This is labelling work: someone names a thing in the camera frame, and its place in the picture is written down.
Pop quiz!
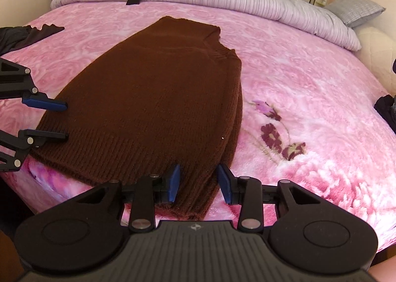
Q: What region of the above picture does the maroon knitted cardigan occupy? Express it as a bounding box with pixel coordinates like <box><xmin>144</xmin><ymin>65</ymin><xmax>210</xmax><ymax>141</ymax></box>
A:
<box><xmin>31</xmin><ymin>16</ymin><xmax>242</xmax><ymax>220</ymax></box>

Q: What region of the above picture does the dark navy garment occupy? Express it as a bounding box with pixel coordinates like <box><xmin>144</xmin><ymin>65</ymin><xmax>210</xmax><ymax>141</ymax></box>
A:
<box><xmin>0</xmin><ymin>24</ymin><xmax>64</xmax><ymax>55</ymax></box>

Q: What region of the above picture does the pink rose bed blanket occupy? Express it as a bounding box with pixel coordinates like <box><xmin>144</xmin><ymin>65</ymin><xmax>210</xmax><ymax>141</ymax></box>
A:
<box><xmin>5</xmin><ymin>2</ymin><xmax>395</xmax><ymax>249</ymax></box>

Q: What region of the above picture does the folded black garment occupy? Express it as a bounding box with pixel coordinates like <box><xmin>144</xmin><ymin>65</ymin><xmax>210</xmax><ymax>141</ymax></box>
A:
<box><xmin>373</xmin><ymin>59</ymin><xmax>396</xmax><ymax>134</ymax></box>

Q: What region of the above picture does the cream quilted headboard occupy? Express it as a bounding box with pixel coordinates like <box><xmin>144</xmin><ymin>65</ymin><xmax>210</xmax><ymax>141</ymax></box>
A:
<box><xmin>354</xmin><ymin>25</ymin><xmax>395</xmax><ymax>96</ymax></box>

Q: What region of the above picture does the grey checked pillow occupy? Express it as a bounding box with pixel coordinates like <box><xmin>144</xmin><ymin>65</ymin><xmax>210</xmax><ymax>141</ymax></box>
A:
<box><xmin>325</xmin><ymin>0</ymin><xmax>386</xmax><ymax>28</ymax></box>

